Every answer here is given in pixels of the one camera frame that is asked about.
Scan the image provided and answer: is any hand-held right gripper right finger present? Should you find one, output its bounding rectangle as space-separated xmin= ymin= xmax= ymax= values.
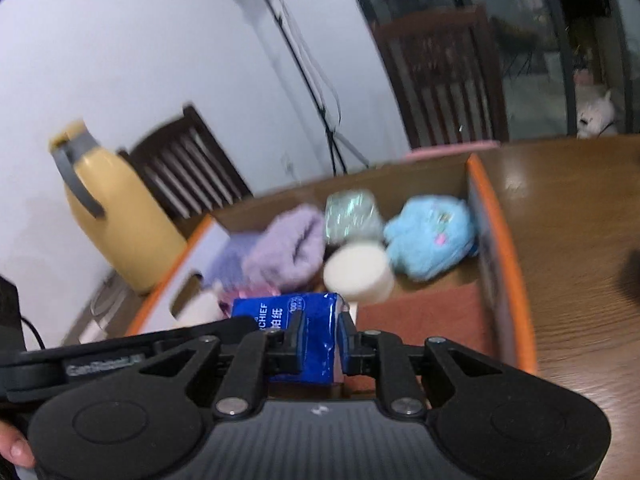
xmin=338 ymin=312 xmax=504 ymax=420

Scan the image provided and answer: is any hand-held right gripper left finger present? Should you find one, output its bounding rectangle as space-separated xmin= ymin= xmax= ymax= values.
xmin=134 ymin=309 xmax=307 ymax=420

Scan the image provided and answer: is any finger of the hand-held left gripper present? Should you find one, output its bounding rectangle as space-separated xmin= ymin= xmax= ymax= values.
xmin=149 ymin=317 xmax=259 ymax=354

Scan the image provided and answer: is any blue tissue packet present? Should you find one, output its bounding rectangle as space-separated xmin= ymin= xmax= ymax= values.
xmin=231 ymin=291 xmax=354 ymax=386

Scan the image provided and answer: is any purple satin scrunchie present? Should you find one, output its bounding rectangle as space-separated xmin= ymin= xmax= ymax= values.
xmin=217 ymin=284 xmax=284 ymax=314

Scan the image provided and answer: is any purple drawstring pouch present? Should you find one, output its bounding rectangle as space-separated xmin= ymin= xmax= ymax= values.
xmin=202 ymin=229 xmax=264 ymax=289

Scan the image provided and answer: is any white round puff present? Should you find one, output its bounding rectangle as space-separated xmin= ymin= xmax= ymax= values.
xmin=322 ymin=238 xmax=396 ymax=306

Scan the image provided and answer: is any lilac fuzzy towel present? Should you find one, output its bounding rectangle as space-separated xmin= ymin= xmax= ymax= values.
xmin=242 ymin=206 xmax=329 ymax=294

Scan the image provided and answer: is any clear ball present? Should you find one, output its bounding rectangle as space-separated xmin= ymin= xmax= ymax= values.
xmin=323 ymin=188 xmax=386 ymax=247

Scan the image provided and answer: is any blue plush toy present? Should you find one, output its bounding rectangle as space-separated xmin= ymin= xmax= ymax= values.
xmin=382 ymin=194 xmax=481 ymax=281

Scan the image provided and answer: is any red cardboard box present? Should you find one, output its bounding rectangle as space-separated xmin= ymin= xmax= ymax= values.
xmin=124 ymin=152 xmax=539 ymax=396

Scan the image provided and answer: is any person's left hand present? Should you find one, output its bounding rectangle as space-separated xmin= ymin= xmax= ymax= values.
xmin=0 ymin=418 xmax=37 ymax=470

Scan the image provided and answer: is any yellow thermos jug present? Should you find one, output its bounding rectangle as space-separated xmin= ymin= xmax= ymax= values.
xmin=48 ymin=119 xmax=189 ymax=295

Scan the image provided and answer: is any dark wooden chair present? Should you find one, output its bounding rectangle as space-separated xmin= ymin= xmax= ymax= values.
xmin=117 ymin=104 xmax=254 ymax=236

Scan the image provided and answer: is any pink chair cushion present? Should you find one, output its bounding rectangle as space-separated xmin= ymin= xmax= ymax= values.
xmin=403 ymin=140 xmax=501 ymax=162

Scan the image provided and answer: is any studio light on stand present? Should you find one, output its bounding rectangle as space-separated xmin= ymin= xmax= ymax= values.
xmin=214 ymin=0 xmax=371 ymax=176

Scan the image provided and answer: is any brown wooden chair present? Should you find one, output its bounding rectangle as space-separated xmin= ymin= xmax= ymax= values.
xmin=372 ymin=4 xmax=511 ymax=151

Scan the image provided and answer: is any white plush toy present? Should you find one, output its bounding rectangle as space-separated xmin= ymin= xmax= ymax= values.
xmin=574 ymin=87 xmax=621 ymax=140

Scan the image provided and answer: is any sliding glass door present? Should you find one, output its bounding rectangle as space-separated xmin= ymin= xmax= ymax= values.
xmin=339 ymin=0 xmax=640 ymax=139

